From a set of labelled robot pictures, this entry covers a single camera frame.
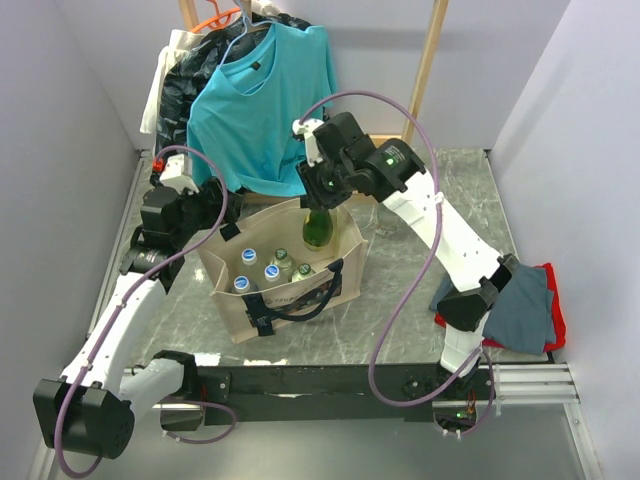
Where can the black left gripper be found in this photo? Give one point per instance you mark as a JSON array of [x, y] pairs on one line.
[[213, 209]]

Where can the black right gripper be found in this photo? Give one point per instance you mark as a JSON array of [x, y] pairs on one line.
[[317, 198]]

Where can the green Perrier lemon bottle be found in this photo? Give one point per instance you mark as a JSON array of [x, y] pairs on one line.
[[317, 229]]

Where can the cream canvas tote bag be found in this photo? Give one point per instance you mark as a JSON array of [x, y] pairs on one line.
[[338, 269]]

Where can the chang soda bottle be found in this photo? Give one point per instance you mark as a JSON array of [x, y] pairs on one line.
[[386, 221], [283, 260], [303, 271]]

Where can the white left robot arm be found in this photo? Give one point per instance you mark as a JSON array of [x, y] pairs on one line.
[[92, 407]]

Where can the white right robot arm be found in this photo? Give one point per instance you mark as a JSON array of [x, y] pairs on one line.
[[412, 194]]

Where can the blue-cap water bottle rear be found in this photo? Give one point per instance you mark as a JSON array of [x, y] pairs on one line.
[[250, 260]]

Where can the blue-cap water bottle labelled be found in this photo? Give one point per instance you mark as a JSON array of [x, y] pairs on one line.
[[243, 285]]

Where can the blue-cap water bottle front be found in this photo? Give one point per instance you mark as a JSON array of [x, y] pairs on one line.
[[273, 276]]

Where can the turquoise t-shirt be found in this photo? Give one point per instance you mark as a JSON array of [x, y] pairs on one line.
[[241, 122]]

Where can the Chang soda bottle front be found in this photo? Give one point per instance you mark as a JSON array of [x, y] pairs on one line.
[[303, 271]]

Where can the dark leaf-print shirt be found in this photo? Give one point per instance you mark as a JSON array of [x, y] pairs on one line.
[[185, 81]]

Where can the light blue clothes hanger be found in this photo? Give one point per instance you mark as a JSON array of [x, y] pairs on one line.
[[249, 26]]

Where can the cream hanging garment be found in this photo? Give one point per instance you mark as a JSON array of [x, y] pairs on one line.
[[180, 44]]

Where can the orange clothes hanger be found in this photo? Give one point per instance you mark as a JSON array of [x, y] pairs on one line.
[[220, 20]]

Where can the wooden clothes rack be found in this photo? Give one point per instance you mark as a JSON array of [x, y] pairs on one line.
[[438, 13]]

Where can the folded grey-blue garment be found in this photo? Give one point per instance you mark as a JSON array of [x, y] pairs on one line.
[[465, 313]]

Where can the folded red garment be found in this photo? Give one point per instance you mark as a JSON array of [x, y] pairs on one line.
[[557, 305]]

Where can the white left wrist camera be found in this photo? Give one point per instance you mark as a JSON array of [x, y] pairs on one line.
[[175, 172]]

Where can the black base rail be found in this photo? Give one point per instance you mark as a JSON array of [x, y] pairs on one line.
[[338, 392]]

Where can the aluminium extrusion rail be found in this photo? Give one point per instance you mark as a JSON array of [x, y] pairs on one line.
[[535, 384]]

